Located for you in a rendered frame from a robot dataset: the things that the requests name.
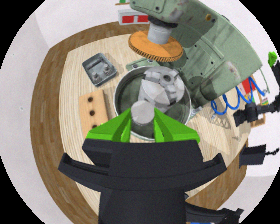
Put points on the blue coiled hose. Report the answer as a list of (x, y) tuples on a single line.
[(238, 94)]

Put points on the tan wooden block with round holes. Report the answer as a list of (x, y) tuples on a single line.
[(94, 113)]

